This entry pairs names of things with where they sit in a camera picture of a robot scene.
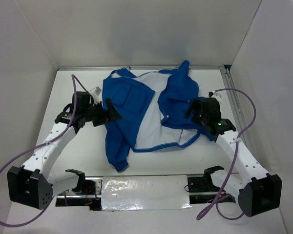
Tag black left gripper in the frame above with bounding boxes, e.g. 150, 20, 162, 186
83, 98, 122, 127

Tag blue jacket white lining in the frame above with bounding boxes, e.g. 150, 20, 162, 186
102, 60, 207, 172

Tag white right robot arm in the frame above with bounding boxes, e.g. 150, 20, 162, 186
185, 97, 282, 217

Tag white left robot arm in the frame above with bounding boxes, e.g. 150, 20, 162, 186
7, 91, 122, 210

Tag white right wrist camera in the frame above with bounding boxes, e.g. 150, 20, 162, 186
209, 91, 222, 98

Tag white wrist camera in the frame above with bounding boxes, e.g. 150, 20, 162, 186
209, 91, 222, 98
89, 87, 102, 104

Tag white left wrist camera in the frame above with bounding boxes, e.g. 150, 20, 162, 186
89, 87, 102, 104

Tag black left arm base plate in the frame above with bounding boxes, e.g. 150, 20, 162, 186
65, 176, 103, 196

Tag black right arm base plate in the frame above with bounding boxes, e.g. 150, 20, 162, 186
184, 175, 219, 195

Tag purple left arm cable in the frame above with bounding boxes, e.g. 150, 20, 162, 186
0, 74, 93, 228

